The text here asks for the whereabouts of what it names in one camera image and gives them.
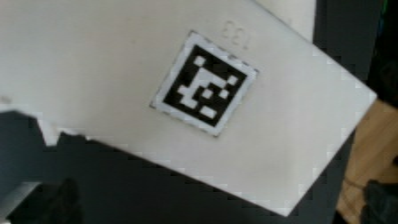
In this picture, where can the white cabinet top block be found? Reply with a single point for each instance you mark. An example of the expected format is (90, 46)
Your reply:
(184, 79)

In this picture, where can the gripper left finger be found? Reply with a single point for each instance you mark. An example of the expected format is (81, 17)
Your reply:
(42, 203)

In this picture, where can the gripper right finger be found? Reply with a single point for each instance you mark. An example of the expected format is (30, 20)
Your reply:
(378, 212)

